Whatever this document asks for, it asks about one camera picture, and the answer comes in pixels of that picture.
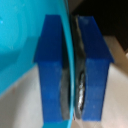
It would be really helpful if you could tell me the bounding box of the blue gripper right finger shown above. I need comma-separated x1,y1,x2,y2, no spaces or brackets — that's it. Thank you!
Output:
73,15,116,122

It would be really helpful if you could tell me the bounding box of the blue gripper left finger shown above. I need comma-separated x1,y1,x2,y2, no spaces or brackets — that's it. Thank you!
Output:
32,14,72,122

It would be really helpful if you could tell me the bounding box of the blue plastic bowl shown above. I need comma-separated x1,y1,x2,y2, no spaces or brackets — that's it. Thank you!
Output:
0,0,75,128

